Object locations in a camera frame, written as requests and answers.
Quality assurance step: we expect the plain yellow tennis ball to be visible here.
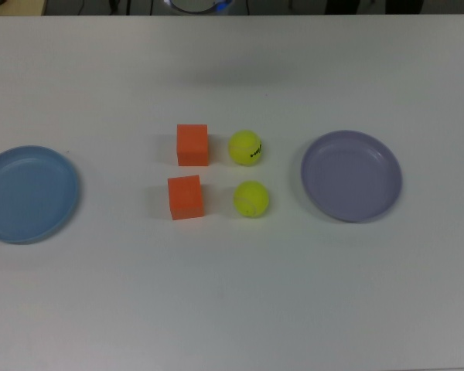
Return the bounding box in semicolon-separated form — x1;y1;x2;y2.
232;180;271;219

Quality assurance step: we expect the yellow tennis ball black print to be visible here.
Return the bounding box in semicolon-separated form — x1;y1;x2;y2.
227;129;264;166

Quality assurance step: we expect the orange foam cube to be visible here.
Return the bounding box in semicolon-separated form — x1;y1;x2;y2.
166;174;205;222
176;123;210;168

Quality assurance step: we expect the purple plastic plate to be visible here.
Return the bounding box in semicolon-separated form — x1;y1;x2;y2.
299;129;404;224

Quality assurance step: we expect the blue plastic plate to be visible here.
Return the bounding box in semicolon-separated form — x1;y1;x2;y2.
0;145;83;246

